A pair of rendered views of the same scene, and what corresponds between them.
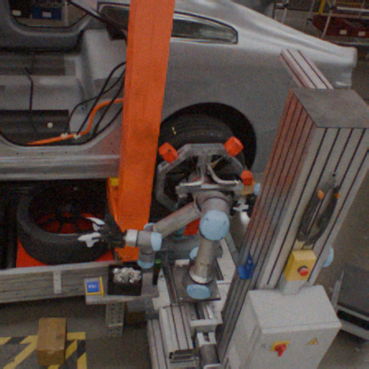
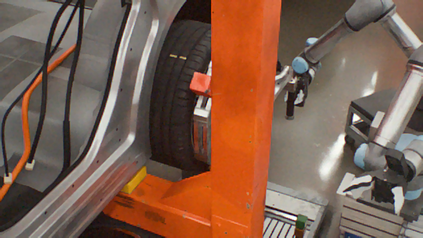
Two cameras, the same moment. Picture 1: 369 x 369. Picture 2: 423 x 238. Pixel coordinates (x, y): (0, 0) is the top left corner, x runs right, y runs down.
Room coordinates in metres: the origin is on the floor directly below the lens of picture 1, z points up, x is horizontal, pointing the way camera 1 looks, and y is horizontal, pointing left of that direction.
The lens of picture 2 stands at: (1.03, 1.44, 2.21)
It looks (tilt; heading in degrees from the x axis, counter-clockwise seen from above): 35 degrees down; 315
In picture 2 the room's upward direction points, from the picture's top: straight up
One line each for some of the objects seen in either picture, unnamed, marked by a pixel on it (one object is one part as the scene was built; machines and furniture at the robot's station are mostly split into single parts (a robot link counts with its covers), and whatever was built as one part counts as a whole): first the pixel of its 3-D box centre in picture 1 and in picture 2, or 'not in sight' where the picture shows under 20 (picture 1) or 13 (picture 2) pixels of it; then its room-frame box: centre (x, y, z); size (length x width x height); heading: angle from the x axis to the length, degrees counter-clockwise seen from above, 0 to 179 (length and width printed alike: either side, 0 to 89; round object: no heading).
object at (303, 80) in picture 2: (255, 202); (301, 82); (2.32, -0.44, 0.86); 0.12 x 0.08 x 0.09; 110
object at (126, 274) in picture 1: (124, 279); not in sight; (1.83, 0.26, 0.51); 0.20 x 0.14 x 0.13; 100
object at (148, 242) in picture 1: (148, 240); (419, 153); (1.50, 0.12, 1.21); 0.11 x 0.08 x 0.09; 93
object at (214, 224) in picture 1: (207, 252); not in sight; (1.51, -0.14, 1.19); 0.15 x 0.12 x 0.55; 3
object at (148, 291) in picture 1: (121, 288); not in sight; (1.82, 0.27, 0.44); 0.43 x 0.17 x 0.03; 110
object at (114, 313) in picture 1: (114, 310); not in sight; (1.81, 0.30, 0.21); 0.10 x 0.10 x 0.42; 20
